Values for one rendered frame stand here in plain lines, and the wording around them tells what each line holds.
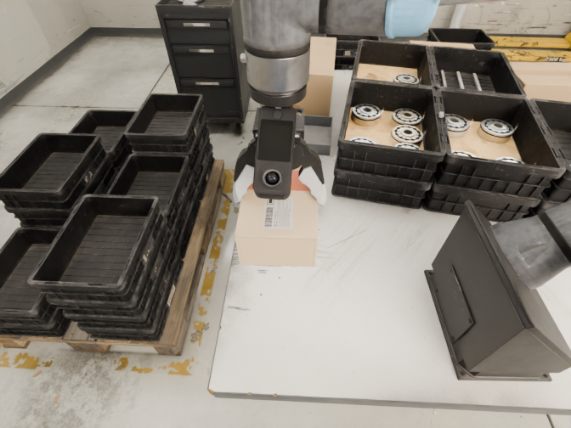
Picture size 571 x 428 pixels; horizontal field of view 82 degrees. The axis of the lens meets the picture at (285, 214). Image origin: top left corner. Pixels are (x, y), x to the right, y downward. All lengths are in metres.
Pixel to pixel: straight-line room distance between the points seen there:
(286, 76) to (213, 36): 1.96
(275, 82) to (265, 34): 0.05
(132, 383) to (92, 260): 0.57
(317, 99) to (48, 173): 1.28
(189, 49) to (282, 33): 2.03
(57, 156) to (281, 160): 1.66
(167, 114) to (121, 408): 1.46
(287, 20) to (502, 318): 0.60
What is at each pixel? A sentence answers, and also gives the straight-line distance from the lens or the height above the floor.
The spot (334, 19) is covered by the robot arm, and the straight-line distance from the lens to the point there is 0.37.
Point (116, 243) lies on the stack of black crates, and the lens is 1.40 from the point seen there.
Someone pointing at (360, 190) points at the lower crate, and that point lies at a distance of 1.10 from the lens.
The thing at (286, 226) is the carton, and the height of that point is 1.12.
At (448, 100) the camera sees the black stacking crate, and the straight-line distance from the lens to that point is 1.36.
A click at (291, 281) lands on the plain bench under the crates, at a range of 0.91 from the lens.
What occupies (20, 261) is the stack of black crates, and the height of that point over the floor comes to 0.27.
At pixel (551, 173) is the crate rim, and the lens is 1.11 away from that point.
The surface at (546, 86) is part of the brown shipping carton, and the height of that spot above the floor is 0.85.
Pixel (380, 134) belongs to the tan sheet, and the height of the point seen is 0.83.
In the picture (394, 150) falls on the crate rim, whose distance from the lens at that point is 0.98.
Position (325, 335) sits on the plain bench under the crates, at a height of 0.70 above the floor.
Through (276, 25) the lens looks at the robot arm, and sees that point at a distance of 0.37.
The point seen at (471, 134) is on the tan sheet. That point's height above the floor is 0.83.
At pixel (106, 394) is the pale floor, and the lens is 1.69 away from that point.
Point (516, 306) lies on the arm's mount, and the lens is 0.68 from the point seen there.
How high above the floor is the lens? 1.48
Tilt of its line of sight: 48 degrees down
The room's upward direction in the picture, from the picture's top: straight up
